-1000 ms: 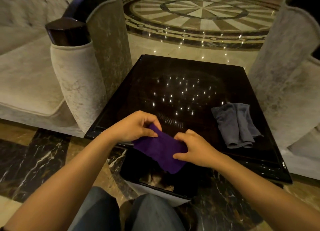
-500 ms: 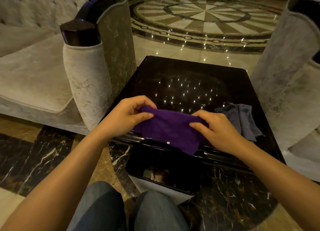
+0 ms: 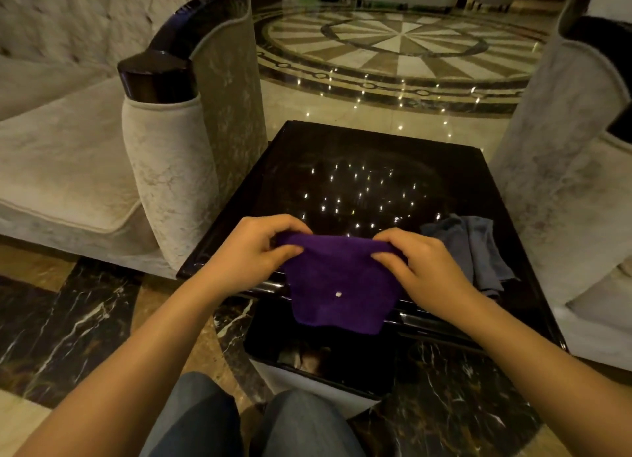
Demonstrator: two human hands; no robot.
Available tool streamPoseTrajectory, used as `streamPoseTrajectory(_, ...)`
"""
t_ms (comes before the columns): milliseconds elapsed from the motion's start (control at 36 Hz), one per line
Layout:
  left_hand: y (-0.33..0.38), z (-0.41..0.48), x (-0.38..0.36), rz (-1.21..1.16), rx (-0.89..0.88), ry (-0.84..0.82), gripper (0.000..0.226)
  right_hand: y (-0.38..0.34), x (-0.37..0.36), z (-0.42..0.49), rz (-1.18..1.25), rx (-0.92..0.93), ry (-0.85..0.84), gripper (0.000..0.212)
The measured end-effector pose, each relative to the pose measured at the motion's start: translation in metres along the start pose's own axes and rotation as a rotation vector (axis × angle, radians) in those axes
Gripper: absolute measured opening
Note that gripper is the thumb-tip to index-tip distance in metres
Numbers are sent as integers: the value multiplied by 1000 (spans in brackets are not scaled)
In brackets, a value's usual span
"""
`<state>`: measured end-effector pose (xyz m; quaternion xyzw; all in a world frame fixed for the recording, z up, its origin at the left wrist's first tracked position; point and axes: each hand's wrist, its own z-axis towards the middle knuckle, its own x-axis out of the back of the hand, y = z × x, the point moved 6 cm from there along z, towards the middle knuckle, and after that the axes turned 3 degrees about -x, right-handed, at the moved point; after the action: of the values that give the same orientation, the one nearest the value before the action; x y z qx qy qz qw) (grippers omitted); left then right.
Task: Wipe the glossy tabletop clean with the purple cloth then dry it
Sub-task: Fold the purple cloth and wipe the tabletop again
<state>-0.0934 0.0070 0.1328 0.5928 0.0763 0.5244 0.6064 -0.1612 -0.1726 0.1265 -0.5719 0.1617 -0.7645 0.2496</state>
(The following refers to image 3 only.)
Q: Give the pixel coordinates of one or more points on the person's right hand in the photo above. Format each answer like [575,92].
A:
[429,274]

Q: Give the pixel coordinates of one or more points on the person's left hand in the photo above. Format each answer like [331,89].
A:
[247,254]

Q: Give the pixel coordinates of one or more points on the person's right thumb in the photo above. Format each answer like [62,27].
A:
[390,264]

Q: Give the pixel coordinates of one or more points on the person's left thumb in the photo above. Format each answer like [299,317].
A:
[284,257]

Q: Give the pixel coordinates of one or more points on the purple microfiber cloth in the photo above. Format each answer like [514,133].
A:
[340,288]

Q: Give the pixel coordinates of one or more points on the person's left forearm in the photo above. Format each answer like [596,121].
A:
[133,372]

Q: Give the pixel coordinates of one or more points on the person's right forearm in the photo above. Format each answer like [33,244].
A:
[548,377]

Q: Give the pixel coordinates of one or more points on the grey cloth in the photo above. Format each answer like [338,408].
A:
[476,247]

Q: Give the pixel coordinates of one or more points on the glossy black side table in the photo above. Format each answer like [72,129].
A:
[355,175]

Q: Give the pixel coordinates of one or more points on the person's right leg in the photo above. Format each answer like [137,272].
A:
[303,429]

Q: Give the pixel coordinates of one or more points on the person's leg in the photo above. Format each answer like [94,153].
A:
[197,422]
[303,429]

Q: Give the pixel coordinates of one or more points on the person's left leg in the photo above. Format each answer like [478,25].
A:
[197,422]

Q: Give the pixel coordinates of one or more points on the beige velvet armchair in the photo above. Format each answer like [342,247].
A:
[568,175]

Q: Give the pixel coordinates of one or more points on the beige tufted velvet sofa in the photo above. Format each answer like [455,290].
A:
[74,140]

